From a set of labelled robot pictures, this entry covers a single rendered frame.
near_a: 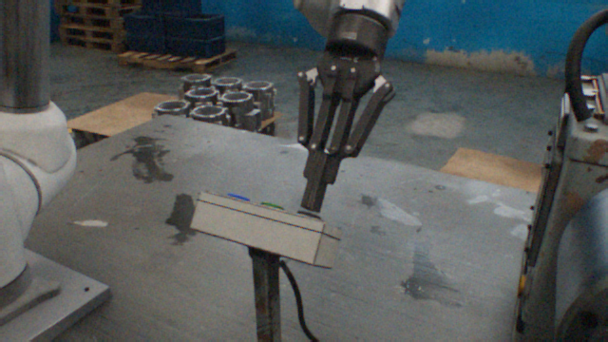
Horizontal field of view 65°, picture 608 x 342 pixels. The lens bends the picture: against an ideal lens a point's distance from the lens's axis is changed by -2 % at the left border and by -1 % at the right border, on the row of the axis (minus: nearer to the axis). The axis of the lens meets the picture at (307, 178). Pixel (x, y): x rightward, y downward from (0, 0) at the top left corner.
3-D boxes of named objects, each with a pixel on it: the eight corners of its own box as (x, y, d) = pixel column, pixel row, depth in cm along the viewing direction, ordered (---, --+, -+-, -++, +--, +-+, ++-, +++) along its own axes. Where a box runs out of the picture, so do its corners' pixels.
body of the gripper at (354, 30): (320, 11, 59) (300, 80, 58) (387, 15, 56) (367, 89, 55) (337, 41, 66) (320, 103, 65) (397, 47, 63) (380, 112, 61)
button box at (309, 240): (332, 270, 59) (344, 227, 59) (313, 266, 52) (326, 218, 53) (217, 236, 65) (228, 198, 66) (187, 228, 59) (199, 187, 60)
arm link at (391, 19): (399, -31, 56) (387, 14, 55) (411, 10, 64) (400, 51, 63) (328, -33, 59) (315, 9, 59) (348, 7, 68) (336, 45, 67)
